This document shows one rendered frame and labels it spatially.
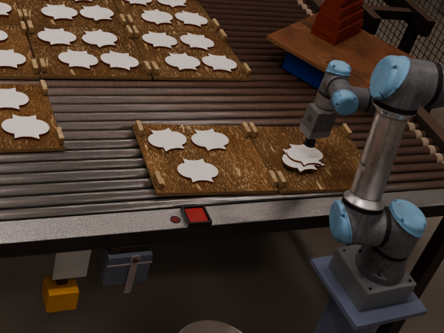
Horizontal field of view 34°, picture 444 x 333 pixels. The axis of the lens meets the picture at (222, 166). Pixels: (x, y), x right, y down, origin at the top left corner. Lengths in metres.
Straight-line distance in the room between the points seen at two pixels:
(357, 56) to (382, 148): 1.23
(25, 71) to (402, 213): 1.37
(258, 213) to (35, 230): 0.69
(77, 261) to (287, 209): 0.68
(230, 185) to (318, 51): 0.93
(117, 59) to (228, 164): 0.66
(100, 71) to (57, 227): 0.82
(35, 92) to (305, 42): 1.16
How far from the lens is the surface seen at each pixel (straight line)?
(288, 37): 3.05
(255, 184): 2.33
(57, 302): 2.19
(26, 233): 2.02
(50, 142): 2.30
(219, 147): 2.42
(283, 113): 2.77
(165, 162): 2.30
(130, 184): 2.22
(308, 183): 2.42
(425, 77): 1.87
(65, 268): 2.12
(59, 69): 2.65
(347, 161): 2.60
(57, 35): 2.84
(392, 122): 1.89
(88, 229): 2.05
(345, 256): 2.18
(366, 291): 2.12
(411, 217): 2.05
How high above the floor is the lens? 2.33
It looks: 36 degrees down
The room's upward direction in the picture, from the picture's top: 18 degrees clockwise
